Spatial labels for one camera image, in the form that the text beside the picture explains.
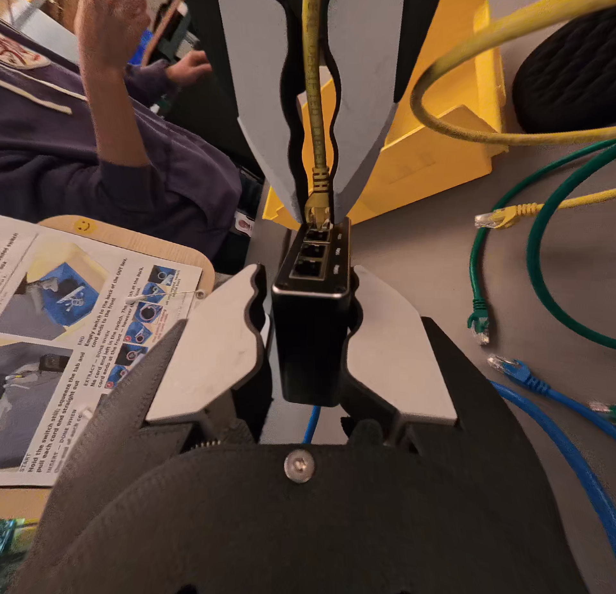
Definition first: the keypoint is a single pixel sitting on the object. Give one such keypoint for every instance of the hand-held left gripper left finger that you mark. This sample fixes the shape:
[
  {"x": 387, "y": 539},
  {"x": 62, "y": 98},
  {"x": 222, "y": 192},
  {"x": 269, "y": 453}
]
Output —
[{"x": 211, "y": 363}]

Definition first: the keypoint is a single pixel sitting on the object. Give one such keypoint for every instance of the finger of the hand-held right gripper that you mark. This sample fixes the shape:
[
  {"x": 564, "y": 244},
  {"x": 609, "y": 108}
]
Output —
[
  {"x": 255, "y": 74},
  {"x": 370, "y": 74}
]

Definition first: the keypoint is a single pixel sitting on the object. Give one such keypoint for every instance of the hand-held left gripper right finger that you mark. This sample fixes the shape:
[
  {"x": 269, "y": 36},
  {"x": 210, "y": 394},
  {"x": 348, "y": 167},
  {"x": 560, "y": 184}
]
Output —
[{"x": 399, "y": 363}]

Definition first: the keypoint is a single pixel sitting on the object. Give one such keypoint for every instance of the black network switch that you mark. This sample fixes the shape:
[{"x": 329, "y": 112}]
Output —
[{"x": 310, "y": 339}]

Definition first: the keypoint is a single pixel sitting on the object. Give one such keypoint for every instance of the yellow plastic bin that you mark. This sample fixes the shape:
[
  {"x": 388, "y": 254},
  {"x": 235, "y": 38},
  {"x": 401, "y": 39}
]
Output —
[{"x": 433, "y": 160}]

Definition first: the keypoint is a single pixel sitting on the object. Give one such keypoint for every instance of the printed instruction sheet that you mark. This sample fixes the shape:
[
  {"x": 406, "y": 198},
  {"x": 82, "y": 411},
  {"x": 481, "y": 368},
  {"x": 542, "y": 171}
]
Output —
[{"x": 57, "y": 363}]

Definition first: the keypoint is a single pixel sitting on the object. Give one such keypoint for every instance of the yellow smiley sticker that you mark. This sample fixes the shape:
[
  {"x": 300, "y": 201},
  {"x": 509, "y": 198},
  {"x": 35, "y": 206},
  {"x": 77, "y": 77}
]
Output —
[{"x": 84, "y": 226}]

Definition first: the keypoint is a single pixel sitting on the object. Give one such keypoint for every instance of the black wrist rest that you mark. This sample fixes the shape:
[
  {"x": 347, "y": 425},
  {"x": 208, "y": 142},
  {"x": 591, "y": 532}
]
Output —
[{"x": 568, "y": 83}]

